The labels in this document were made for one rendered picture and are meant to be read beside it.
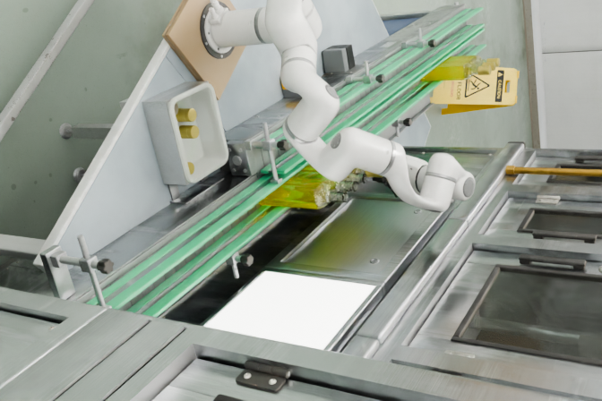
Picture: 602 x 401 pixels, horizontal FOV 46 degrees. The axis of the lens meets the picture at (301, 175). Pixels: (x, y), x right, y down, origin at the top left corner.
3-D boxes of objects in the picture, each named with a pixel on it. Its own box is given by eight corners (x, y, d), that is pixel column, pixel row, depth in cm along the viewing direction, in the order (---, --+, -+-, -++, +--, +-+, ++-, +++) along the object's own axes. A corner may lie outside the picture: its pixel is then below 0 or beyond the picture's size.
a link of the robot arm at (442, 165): (441, 191, 167) (451, 151, 168) (405, 184, 175) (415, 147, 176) (474, 205, 178) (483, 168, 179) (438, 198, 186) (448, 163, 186)
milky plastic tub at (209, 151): (164, 184, 183) (190, 186, 178) (141, 101, 175) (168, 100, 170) (205, 159, 196) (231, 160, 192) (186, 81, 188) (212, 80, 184)
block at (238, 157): (229, 176, 196) (250, 177, 192) (222, 144, 192) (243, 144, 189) (237, 171, 198) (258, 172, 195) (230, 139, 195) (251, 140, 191)
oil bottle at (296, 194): (259, 205, 196) (326, 210, 185) (254, 187, 195) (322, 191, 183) (270, 197, 201) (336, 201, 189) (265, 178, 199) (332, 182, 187)
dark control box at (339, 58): (323, 73, 249) (345, 72, 244) (320, 51, 246) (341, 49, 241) (335, 67, 255) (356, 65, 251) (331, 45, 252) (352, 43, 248)
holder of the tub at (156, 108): (168, 203, 185) (192, 205, 181) (141, 101, 175) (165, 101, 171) (208, 177, 198) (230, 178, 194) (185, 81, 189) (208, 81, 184)
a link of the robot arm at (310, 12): (267, 54, 189) (319, 50, 180) (245, 16, 180) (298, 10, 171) (280, 29, 194) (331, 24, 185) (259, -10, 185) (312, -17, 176)
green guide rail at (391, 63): (254, 148, 193) (279, 149, 189) (254, 144, 193) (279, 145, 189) (466, 11, 328) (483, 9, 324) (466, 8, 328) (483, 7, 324)
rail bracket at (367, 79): (344, 85, 236) (381, 84, 229) (340, 63, 233) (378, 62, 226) (349, 81, 239) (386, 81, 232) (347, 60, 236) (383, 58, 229)
